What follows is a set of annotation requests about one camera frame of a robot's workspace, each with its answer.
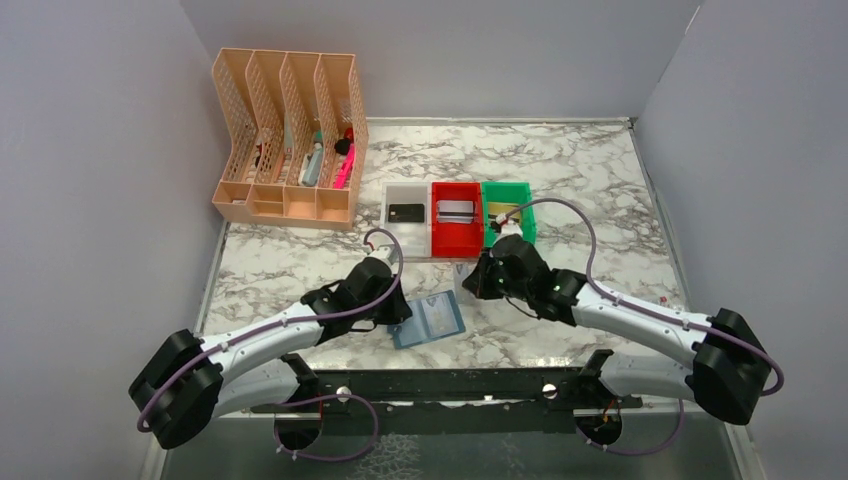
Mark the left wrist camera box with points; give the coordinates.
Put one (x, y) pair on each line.
(385, 253)

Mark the green plastic bin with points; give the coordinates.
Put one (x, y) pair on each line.
(518, 193)

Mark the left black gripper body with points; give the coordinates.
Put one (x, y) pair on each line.
(395, 307)

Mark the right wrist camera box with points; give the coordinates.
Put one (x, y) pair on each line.
(509, 227)

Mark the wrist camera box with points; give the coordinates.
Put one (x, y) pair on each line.
(385, 253)
(509, 227)

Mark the black binder clip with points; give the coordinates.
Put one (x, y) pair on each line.
(343, 146)

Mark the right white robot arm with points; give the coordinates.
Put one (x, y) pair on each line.
(714, 361)

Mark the peach plastic file organizer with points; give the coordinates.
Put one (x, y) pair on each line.
(273, 103)

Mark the blue leather card holder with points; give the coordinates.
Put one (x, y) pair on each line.
(412, 331)

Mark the red plastic bin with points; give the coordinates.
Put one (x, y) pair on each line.
(452, 240)

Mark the gold credit card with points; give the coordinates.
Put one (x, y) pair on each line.
(498, 209)

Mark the teal grey stapler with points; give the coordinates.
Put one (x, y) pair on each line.
(312, 162)

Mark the black credit card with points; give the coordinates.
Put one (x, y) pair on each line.
(406, 213)

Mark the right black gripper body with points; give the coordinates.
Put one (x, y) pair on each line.
(479, 279)

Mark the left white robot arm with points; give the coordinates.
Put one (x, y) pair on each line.
(191, 380)

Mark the white plastic bin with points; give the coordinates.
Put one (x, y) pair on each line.
(413, 235)

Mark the white striped card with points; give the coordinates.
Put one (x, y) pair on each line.
(455, 211)

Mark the pink highlighter pen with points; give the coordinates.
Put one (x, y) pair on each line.
(346, 169)

